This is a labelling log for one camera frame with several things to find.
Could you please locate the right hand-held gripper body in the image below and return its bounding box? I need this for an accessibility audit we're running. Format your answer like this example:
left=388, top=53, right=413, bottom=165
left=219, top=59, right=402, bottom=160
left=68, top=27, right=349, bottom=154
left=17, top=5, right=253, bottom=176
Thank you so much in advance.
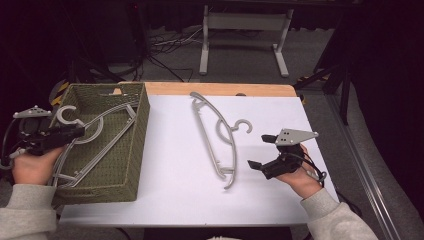
left=264, top=128, right=320, bottom=181

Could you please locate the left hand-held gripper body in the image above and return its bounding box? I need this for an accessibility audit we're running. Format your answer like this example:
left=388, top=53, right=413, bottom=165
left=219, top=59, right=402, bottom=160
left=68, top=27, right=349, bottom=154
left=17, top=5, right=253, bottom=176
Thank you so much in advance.
left=12, top=105, right=55, bottom=156

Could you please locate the grey plastic clothes hanger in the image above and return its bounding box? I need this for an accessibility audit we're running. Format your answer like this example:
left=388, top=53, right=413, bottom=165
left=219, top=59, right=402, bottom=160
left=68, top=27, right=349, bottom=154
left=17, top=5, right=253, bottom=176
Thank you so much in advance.
left=51, top=104, right=138, bottom=190
left=52, top=105, right=138, bottom=188
left=189, top=91, right=254, bottom=190

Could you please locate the green woven basket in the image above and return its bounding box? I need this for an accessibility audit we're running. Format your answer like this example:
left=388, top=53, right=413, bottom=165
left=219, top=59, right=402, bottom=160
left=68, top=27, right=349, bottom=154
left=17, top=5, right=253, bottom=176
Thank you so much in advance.
left=50, top=82, right=151, bottom=205

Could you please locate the person's left hand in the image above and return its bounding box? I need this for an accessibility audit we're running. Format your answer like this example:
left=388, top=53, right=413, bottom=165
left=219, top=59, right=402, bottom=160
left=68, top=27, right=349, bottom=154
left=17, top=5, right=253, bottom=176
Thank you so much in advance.
left=12, top=145, right=67, bottom=187

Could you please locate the person's right hand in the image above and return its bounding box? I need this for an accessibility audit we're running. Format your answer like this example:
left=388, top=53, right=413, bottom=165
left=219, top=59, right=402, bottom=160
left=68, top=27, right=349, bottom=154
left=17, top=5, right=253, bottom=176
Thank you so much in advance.
left=275, top=143, right=325, bottom=200

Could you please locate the black tripod stand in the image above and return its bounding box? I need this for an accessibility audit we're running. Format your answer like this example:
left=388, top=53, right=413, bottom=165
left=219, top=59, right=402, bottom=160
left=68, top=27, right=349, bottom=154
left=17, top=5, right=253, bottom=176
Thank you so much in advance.
left=293, top=13, right=355, bottom=126
left=64, top=49, right=118, bottom=84

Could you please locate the white table mat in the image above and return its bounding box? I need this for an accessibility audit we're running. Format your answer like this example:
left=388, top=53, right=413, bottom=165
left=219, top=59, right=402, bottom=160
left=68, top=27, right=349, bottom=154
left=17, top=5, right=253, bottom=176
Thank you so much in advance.
left=58, top=94, right=340, bottom=229

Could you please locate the white metal stand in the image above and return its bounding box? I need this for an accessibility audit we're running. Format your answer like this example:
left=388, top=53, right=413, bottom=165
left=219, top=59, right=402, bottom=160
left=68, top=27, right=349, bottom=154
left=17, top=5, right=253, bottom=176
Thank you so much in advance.
left=198, top=4, right=295, bottom=78

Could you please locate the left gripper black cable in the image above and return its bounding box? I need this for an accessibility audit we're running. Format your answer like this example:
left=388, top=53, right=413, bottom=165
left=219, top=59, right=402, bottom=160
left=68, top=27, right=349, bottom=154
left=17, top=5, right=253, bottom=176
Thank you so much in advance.
left=0, top=118, right=22, bottom=171

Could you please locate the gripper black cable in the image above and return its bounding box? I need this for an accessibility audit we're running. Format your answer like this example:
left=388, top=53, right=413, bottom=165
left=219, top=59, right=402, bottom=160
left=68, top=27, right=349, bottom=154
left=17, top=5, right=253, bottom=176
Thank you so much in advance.
left=0, top=118, right=22, bottom=171
left=298, top=151, right=330, bottom=185

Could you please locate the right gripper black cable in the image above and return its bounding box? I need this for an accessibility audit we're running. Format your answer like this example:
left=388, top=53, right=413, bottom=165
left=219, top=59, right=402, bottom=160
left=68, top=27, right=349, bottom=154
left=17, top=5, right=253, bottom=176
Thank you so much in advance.
left=298, top=151, right=330, bottom=185

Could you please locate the long aluminium rail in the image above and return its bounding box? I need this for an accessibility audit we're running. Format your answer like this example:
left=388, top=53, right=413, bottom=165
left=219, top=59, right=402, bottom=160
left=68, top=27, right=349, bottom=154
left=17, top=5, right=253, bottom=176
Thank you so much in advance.
left=324, top=94, right=405, bottom=240

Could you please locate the bundle of floor cables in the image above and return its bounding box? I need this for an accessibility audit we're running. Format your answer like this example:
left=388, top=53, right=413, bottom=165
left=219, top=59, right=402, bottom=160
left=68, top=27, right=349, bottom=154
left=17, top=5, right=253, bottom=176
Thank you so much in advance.
left=146, top=25, right=205, bottom=83

